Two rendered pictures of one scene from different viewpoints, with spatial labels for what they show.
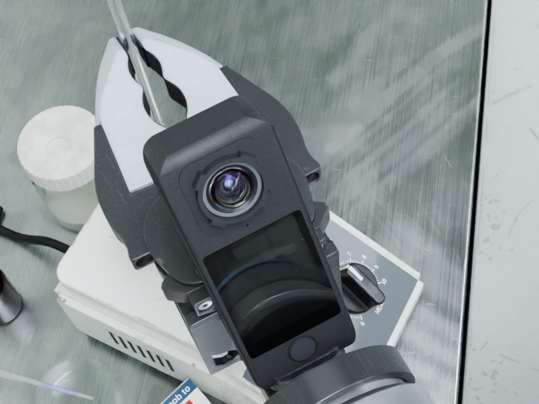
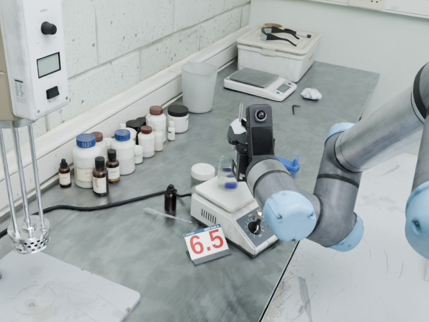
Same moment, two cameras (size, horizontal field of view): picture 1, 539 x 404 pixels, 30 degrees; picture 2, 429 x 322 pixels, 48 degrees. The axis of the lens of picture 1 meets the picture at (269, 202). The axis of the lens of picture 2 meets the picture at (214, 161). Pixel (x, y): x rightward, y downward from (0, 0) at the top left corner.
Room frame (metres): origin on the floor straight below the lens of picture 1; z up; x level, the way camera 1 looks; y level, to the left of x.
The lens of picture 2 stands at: (-0.64, 0.04, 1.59)
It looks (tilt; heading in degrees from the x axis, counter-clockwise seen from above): 29 degrees down; 3
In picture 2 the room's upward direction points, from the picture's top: 5 degrees clockwise
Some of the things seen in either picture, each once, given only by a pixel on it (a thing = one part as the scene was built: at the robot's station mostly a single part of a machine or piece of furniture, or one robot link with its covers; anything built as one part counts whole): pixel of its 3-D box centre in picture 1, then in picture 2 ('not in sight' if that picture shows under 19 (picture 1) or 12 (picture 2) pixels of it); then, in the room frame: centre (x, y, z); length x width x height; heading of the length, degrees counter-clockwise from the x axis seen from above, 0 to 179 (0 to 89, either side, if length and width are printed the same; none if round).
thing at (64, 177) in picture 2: not in sight; (64, 171); (0.36, 0.48, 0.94); 0.03 x 0.03 x 0.07
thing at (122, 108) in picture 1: (136, 140); (235, 137); (0.27, 0.06, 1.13); 0.09 x 0.03 x 0.06; 18
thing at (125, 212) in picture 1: (156, 196); (239, 137); (0.22, 0.05, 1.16); 0.09 x 0.05 x 0.02; 18
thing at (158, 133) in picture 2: not in sight; (157, 135); (0.60, 0.29, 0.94); 0.03 x 0.03 x 0.09
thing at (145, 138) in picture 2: not in sight; (146, 141); (0.57, 0.31, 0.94); 0.05 x 0.05 x 0.09
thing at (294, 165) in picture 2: not in sight; (283, 158); (0.60, -0.09, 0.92); 0.10 x 0.03 x 0.04; 64
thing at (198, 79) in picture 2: not in sight; (196, 86); (0.96, 0.22, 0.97); 0.18 x 0.13 x 0.15; 32
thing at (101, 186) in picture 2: not in sight; (100, 175); (0.35, 0.38, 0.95); 0.04 x 0.04 x 0.10
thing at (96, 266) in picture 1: (183, 237); (229, 190); (0.29, 0.06, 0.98); 0.12 x 0.12 x 0.01; 52
